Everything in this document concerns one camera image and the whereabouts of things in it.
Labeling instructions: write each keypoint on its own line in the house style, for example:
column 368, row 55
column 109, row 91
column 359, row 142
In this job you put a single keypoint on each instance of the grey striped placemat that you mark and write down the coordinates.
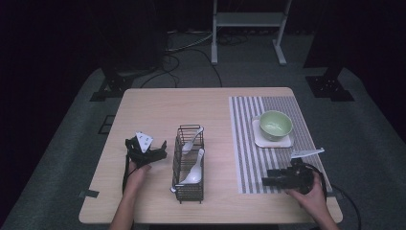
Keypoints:
column 252, row 166

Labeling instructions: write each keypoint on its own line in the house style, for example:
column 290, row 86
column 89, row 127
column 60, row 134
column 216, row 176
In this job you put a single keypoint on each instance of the black stand base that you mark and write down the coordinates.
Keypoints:
column 330, row 86
column 110, row 86

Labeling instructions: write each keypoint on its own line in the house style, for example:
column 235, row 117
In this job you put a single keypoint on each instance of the white ceramic spoon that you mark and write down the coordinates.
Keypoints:
column 194, row 172
column 191, row 142
column 178, row 185

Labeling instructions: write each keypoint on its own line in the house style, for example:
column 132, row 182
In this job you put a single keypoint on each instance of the person's left hand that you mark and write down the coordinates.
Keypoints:
column 138, row 177

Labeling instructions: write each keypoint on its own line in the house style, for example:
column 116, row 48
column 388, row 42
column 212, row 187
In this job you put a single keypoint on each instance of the dark tape piece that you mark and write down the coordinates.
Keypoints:
column 331, row 193
column 88, row 193

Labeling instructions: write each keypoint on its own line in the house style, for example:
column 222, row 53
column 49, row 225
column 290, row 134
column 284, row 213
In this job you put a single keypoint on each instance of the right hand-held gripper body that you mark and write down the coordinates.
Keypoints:
column 298, row 175

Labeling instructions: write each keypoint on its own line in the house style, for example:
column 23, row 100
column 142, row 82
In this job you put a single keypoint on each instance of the green bowl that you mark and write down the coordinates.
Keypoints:
column 275, row 126

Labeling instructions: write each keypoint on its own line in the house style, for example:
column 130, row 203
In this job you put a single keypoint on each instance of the white square coaster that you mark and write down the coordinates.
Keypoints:
column 265, row 143

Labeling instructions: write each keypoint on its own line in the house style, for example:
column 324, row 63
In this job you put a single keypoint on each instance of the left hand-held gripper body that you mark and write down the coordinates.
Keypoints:
column 145, row 152

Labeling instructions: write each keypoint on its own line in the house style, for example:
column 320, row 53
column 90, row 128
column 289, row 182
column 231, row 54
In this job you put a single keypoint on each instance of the white metal stand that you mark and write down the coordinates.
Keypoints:
column 247, row 19

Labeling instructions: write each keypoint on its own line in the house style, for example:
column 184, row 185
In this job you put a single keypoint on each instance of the person's right hand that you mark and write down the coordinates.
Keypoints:
column 311, row 199

